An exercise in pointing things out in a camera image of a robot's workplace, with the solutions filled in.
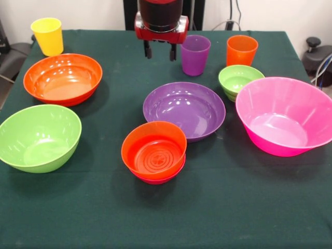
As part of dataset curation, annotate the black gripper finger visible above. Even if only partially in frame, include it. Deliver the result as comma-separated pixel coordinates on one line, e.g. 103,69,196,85
143,40,153,60
169,43,178,62

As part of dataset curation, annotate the grey office chair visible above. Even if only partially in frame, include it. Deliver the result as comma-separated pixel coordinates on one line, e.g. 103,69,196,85
0,17,39,84

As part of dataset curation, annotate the purple plastic bowl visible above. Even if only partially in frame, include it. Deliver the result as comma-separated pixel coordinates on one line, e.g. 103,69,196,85
143,81,227,143

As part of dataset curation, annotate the white and blue cable bundle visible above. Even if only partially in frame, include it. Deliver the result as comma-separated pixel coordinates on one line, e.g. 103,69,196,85
311,56,332,89

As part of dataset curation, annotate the yellow plastic cup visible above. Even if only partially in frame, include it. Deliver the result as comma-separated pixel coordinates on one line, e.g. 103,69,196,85
30,17,64,57

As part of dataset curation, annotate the orange plastic cup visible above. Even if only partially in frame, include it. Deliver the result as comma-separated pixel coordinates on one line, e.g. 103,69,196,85
226,35,259,67

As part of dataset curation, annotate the purple plastic cup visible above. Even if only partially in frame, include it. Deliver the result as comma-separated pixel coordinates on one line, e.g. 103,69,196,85
181,35,212,77

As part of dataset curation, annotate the large green plastic bowl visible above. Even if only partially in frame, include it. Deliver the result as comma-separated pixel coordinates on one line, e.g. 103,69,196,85
0,104,82,174

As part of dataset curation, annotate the large pink plastic bowl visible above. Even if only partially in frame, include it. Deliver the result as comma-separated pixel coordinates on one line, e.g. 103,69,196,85
235,76,332,158

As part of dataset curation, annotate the dark green tablecloth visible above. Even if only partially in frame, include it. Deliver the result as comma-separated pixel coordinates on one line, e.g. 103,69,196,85
0,29,332,249

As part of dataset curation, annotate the small green plastic bowl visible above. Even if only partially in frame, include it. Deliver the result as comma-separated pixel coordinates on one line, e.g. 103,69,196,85
218,64,266,103

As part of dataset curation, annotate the black hanging cable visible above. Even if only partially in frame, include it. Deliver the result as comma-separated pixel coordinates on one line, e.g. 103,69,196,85
234,0,244,22

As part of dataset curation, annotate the large orange plastic bowl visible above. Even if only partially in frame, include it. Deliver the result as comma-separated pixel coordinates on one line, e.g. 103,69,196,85
23,53,103,107

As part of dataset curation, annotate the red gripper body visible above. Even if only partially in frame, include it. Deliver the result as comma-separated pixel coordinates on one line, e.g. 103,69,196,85
134,11,189,44

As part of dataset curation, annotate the small orange plastic bowl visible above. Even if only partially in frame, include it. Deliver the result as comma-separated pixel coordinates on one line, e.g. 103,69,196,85
121,120,188,179

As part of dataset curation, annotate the small red plastic bowl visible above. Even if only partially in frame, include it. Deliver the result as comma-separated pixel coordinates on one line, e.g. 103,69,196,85
133,158,186,185

